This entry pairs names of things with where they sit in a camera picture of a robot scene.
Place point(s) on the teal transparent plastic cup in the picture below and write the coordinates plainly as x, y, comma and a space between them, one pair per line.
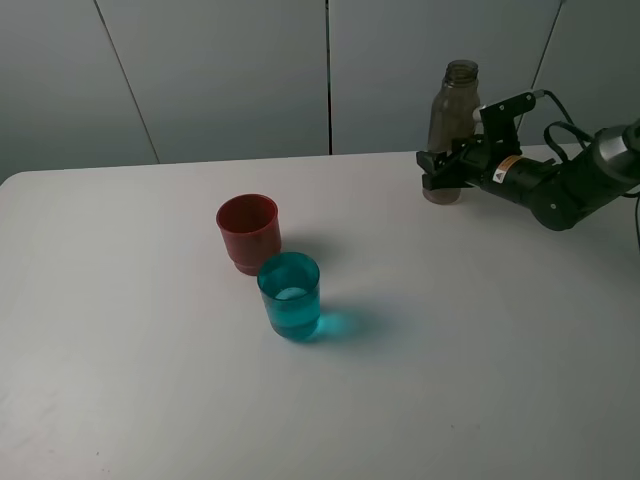
289, 286

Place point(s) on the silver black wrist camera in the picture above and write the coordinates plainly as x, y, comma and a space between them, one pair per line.
498, 121

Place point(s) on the smoky transparent plastic bottle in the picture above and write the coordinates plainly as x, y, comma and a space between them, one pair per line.
452, 108

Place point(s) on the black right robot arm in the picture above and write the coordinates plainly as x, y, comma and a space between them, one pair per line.
558, 194

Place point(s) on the red plastic cup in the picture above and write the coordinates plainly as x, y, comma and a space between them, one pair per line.
249, 225

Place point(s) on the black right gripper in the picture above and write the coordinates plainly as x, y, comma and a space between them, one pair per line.
472, 162

